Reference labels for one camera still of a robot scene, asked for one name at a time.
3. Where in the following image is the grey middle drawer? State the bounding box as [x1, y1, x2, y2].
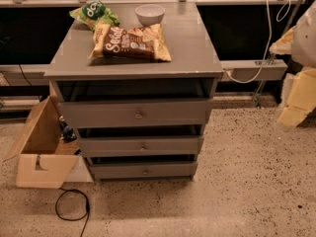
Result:
[78, 135, 203, 157]

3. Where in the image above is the grey drawer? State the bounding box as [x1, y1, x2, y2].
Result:
[90, 161, 198, 180]
[58, 99, 211, 128]
[78, 135, 203, 157]

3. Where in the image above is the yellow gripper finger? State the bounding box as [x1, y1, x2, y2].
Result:
[276, 68, 316, 128]
[270, 27, 296, 55]

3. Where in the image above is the grey wall rail shelf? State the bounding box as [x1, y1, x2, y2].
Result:
[221, 59, 287, 82]

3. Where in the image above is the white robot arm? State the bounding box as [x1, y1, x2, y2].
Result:
[270, 1, 316, 129]

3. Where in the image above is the grey bottom drawer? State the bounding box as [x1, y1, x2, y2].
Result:
[90, 161, 198, 180]

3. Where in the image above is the white hanging cable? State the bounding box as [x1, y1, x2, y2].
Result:
[224, 0, 292, 85]

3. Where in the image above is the black floor cable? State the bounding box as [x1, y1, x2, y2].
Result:
[54, 188, 92, 237]

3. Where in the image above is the blue bottle in box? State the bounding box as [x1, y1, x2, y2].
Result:
[58, 116, 77, 141]

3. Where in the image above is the metal support pole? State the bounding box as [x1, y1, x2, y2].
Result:
[253, 0, 314, 109]

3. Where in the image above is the brown chip bag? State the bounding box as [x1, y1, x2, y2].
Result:
[90, 23, 172, 62]

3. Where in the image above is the grey top drawer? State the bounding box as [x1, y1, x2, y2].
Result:
[58, 99, 211, 128]

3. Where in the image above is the green chip bag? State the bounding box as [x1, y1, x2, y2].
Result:
[69, 1, 120, 31]

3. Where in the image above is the white bowl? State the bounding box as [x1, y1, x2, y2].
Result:
[135, 4, 165, 26]

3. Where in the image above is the open cardboard box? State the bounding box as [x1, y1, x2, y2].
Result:
[4, 97, 85, 189]

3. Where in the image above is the grey drawer cabinet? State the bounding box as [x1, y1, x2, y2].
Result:
[45, 3, 223, 171]

